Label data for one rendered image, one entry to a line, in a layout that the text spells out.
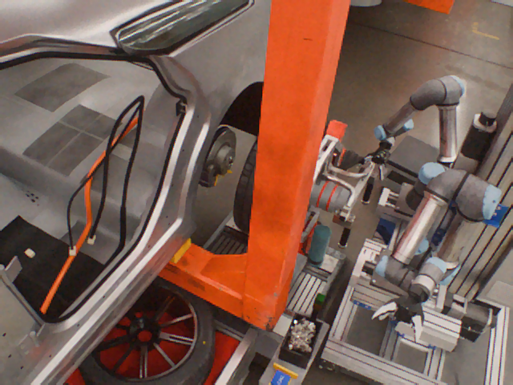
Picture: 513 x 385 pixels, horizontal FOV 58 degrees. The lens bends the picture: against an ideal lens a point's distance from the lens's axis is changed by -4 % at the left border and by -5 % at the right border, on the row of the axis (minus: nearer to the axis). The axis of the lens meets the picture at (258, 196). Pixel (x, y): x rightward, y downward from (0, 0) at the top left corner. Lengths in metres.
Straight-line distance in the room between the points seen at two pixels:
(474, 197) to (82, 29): 1.36
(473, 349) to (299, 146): 1.84
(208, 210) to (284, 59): 2.24
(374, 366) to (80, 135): 1.89
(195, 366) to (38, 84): 1.71
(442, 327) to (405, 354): 0.53
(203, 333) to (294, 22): 1.51
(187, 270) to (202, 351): 0.37
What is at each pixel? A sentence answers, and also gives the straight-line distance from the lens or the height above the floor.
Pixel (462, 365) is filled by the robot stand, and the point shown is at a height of 0.21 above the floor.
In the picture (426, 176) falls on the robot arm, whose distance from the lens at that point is 2.43.
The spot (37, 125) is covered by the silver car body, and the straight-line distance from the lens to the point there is 2.62.
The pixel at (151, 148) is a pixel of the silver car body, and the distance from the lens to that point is 2.20.
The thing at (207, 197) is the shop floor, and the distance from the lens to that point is 3.53.
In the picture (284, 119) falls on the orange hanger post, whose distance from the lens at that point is 1.42.
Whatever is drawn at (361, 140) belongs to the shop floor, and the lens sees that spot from 4.24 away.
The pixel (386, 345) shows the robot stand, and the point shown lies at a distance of 2.76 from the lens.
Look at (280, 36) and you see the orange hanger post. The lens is 1.30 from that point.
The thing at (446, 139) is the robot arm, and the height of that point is 1.15.
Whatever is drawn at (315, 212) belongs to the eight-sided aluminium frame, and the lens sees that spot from 2.66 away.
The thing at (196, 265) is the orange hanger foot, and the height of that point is 0.68.
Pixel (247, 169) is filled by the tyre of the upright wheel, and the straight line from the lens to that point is 2.19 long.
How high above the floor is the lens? 2.54
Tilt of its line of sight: 45 degrees down
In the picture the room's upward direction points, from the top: 6 degrees clockwise
